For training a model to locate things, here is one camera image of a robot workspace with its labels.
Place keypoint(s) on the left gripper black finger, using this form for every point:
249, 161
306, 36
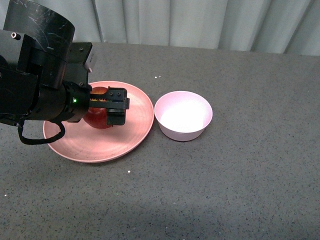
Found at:
116, 104

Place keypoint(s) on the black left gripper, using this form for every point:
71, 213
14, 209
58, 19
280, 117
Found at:
23, 97

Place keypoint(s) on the red apple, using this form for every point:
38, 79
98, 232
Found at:
97, 117

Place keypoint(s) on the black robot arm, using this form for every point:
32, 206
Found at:
44, 73

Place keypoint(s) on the pink plate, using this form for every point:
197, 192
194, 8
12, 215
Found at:
85, 144

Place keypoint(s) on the pink bowl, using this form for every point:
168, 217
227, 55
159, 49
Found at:
182, 115

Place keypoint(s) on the white curtain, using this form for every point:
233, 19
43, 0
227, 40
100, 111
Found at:
270, 26

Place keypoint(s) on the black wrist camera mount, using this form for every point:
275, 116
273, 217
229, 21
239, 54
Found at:
81, 59

